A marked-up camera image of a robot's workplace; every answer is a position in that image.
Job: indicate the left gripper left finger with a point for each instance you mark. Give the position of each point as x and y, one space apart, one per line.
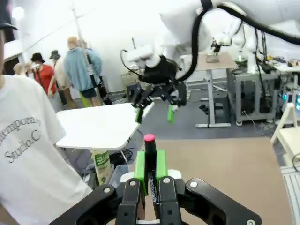
131 201

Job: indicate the brown top standing desk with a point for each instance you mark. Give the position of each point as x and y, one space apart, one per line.
211 64

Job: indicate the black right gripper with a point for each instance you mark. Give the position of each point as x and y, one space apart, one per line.
161 75

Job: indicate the white side table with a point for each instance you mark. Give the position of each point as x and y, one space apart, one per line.
98 126

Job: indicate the person in white printed t-shirt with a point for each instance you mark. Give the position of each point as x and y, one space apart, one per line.
28 152

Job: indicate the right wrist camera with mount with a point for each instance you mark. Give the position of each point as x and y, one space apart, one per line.
140 52

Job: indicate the white bottle with green label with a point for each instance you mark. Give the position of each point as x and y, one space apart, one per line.
102 166

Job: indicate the grey metal equipment rack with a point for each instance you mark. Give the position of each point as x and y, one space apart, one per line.
253 93

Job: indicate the mannequin with patterned bucket hat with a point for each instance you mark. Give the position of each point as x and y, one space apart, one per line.
61 77

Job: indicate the black marker with pink cap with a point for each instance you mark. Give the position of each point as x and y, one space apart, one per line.
150 161

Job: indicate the mannequin in red shirt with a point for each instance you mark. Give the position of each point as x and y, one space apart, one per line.
45 75

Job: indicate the mannequin in blue sweater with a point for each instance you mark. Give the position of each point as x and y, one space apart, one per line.
79 68

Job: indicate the white wooden chair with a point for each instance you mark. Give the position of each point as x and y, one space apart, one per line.
288 138

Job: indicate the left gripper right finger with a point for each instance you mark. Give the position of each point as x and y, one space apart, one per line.
168 201

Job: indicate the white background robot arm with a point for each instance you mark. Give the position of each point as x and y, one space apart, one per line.
250 47

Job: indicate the grooved aluminium platform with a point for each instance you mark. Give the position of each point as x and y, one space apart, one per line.
291 197

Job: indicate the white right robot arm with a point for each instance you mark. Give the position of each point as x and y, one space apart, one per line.
182 30

